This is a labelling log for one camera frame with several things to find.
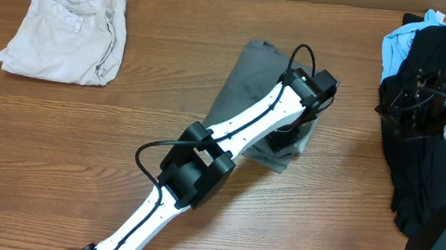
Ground grey shorts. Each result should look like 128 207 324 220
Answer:
203 40 339 173

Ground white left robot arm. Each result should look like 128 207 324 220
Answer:
82 68 338 250

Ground black garment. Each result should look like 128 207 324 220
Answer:
378 13 446 237

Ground light blue garment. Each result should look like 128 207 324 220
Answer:
381 9 446 81

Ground beige folded shorts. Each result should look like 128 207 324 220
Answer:
0 0 127 86

